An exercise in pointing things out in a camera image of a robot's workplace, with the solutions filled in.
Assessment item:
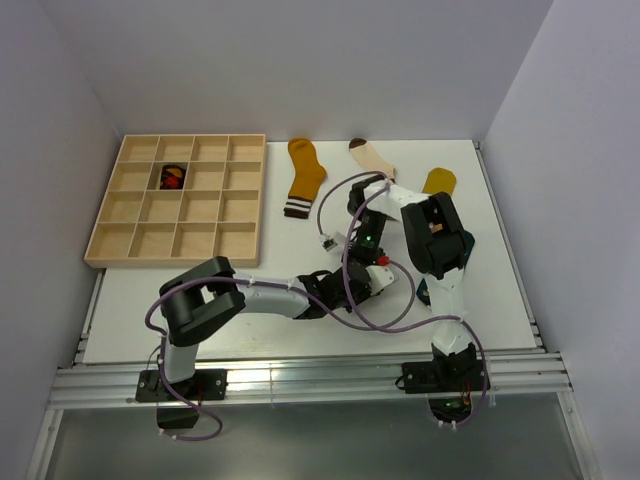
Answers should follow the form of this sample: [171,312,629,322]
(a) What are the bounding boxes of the yellow sock bear motif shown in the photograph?
[422,167,457,196]

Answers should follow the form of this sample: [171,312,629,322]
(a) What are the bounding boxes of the mustard sock brown white stripes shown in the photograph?
[283,138,327,219]

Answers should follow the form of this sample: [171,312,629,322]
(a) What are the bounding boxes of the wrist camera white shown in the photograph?
[366,256,396,296]
[320,232,346,252]

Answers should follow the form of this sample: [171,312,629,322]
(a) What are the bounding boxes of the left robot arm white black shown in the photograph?
[158,257,394,399]

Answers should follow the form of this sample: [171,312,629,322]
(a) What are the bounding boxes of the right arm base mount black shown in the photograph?
[394,360,491,424]

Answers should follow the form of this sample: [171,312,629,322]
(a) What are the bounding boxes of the dark green sock bear motif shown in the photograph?
[416,230,475,306]

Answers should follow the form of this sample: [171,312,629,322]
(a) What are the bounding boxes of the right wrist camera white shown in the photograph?
[320,232,346,252]

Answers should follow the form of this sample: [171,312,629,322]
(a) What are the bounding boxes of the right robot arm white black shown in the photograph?
[342,174,478,390]

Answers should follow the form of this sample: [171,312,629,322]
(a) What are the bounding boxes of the black red yellow argyle sock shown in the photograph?
[159,164,186,190]

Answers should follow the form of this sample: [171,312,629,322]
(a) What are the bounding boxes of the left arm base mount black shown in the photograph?
[134,369,227,431]

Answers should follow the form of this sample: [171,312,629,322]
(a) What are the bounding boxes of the cream sock brown stripes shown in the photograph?
[348,137,395,181]

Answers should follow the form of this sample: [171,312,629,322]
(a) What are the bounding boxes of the aluminium rail frame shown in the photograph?
[48,140,571,410]

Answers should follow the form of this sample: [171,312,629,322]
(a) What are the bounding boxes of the wooden compartment tray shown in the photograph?
[84,134,267,269]

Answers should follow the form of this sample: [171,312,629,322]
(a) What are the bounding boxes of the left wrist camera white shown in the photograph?
[366,256,396,296]

